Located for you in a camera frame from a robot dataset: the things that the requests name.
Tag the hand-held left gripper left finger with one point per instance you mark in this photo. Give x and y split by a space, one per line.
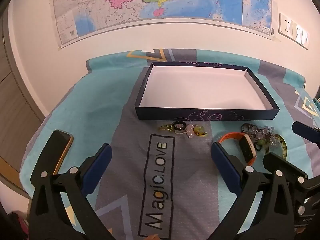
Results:
96 170

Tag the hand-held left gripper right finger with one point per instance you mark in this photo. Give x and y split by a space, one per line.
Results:
226 166

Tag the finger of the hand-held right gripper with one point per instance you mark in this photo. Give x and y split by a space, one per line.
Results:
302 127
282 163

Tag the green mottled bangle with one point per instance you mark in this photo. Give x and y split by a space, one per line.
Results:
281 143

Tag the orange smartwatch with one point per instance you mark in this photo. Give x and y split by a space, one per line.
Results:
246 146

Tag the dark blue cardboard box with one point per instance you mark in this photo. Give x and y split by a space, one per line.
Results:
205 90

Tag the black phone with gold edge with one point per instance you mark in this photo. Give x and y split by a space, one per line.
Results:
60 140

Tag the red pink cloth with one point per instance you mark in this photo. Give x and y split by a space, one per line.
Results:
17 221

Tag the brown wooden door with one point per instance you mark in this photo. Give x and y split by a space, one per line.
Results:
15 110

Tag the white wall socket panel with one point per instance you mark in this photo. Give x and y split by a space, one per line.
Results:
305 40
286 25
298 33

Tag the colourful wall map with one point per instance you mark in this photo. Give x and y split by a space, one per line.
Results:
155 2

